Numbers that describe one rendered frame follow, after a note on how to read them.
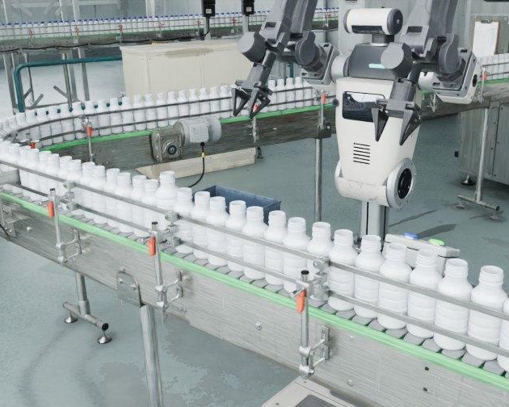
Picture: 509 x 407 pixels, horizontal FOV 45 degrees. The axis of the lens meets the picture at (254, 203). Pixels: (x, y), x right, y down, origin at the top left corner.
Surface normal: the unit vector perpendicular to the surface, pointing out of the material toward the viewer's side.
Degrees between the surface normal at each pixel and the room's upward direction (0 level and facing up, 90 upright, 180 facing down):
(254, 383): 0
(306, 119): 90
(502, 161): 90
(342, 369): 90
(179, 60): 90
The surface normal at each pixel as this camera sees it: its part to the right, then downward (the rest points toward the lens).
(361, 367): -0.65, 0.27
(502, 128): -0.85, 0.20
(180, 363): -0.03, -0.95
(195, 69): 0.51, 0.27
